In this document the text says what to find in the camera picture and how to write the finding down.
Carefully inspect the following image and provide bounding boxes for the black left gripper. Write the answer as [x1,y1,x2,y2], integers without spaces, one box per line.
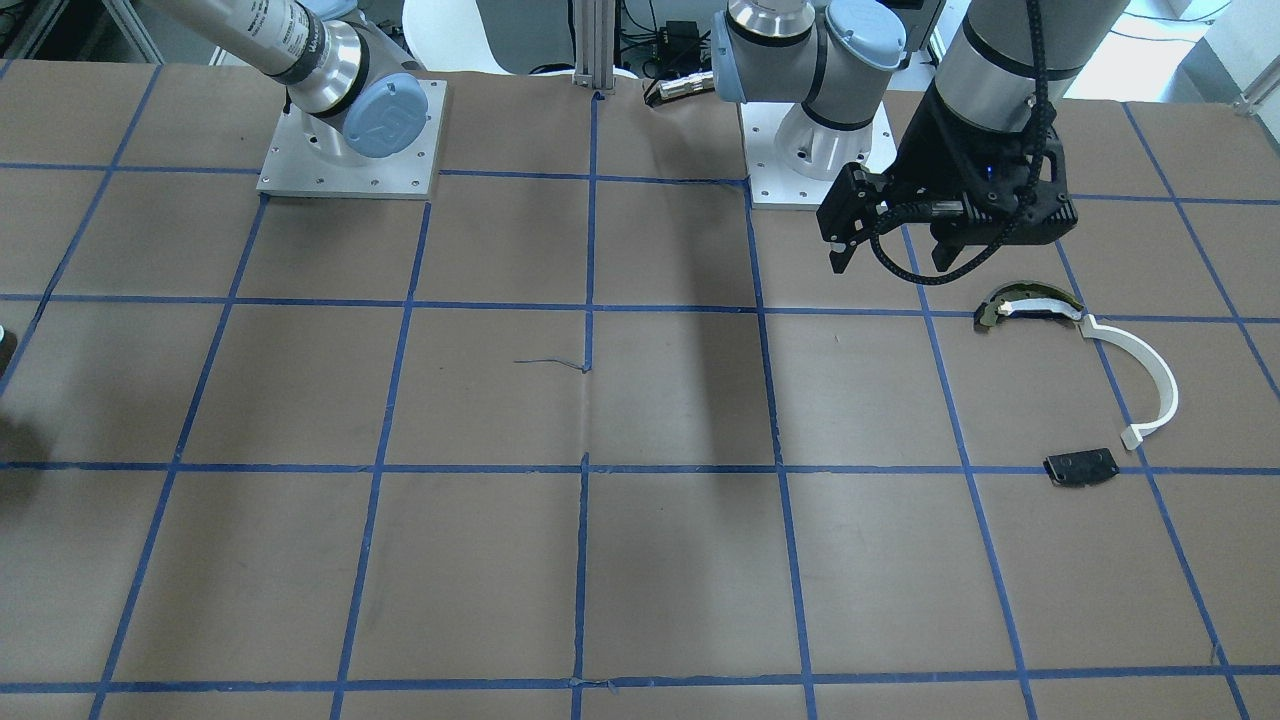
[817,88,1079,275]

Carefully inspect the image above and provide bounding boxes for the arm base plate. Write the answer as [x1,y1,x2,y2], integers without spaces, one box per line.
[256,79,449,201]
[739,102,896,211]

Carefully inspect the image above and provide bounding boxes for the white curved plastic part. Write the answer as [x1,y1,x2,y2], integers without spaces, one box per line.
[1078,315,1180,450]

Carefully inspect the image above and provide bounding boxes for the aluminium frame post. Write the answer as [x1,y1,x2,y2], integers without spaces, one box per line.
[571,0,616,94]

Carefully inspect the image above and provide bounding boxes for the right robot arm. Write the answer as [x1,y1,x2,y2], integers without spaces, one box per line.
[154,1,429,158]

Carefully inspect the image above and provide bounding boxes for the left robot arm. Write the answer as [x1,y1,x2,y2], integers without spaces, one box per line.
[710,1,1126,286]

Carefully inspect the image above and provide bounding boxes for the dark brake shoe part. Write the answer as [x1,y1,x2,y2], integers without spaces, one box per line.
[973,282,1085,329]

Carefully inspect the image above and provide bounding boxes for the small black flat plate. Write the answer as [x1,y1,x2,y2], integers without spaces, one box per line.
[1042,448,1119,488]

